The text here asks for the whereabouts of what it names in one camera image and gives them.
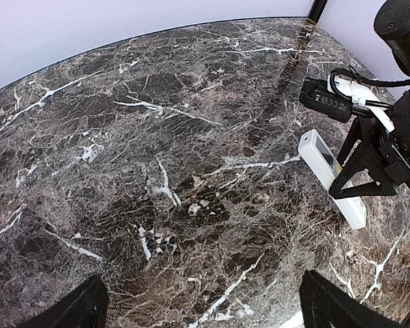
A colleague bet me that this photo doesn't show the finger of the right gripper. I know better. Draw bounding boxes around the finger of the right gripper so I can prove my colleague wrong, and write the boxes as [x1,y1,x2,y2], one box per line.
[329,118,398,199]

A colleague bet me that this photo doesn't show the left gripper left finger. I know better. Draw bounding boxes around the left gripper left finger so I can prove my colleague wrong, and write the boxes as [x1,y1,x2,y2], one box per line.
[18,275,109,328]

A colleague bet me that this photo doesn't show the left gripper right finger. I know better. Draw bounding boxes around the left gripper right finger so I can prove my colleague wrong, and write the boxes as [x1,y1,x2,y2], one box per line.
[299,270,400,327]

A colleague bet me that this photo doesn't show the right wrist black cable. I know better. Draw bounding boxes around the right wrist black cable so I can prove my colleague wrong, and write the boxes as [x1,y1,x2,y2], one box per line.
[327,66,410,113]

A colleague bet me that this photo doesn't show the white remote control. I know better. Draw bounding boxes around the white remote control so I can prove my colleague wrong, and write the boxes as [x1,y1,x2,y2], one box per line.
[298,129,366,230]

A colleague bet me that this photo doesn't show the right black frame post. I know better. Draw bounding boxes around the right black frame post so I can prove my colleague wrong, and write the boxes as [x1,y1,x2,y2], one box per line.
[307,0,328,23]

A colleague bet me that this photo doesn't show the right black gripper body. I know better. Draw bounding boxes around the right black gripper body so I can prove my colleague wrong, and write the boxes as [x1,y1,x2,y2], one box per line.
[374,1,410,189]

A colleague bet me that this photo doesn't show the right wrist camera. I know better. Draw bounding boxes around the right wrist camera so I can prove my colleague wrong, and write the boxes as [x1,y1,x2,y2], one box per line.
[299,75,397,133]

